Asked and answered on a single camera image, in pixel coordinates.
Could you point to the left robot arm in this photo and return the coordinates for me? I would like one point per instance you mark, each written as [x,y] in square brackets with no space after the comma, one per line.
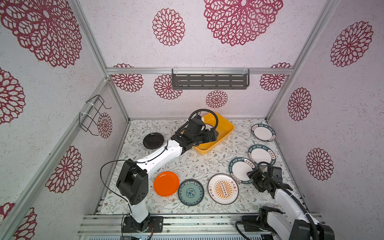
[133,180]

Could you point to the sunburst plate lower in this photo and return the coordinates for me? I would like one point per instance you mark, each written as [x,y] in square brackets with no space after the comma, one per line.
[223,189]

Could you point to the aluminium front rail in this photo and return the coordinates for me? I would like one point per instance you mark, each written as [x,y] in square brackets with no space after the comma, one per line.
[176,226]

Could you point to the orange plate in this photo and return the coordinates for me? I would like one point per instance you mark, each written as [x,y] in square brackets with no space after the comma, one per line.
[166,184]

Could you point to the green rim plate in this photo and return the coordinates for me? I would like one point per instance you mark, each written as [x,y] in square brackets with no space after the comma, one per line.
[263,132]
[261,153]
[239,169]

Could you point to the teal patterned plate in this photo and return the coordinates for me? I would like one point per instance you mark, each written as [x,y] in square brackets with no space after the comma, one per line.
[191,192]

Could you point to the grey wall shelf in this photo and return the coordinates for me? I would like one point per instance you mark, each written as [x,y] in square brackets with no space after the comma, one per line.
[209,81]

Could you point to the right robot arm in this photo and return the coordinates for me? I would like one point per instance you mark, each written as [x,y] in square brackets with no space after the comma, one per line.
[294,221]

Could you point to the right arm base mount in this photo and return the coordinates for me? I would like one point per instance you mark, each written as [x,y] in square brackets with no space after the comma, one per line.
[255,225]

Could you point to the black wire rack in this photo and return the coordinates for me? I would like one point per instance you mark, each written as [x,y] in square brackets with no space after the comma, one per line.
[88,120]

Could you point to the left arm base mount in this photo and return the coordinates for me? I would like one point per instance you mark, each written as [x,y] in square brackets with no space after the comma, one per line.
[151,224]

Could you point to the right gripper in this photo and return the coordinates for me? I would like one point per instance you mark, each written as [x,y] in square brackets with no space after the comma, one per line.
[254,175]

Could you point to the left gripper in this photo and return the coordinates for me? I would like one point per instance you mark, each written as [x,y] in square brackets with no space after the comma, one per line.
[214,137]

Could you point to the yellow plastic bin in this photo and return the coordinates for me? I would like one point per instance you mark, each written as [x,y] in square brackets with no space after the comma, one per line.
[225,129]

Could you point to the small black plate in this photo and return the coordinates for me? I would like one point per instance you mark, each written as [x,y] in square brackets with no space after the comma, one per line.
[153,141]

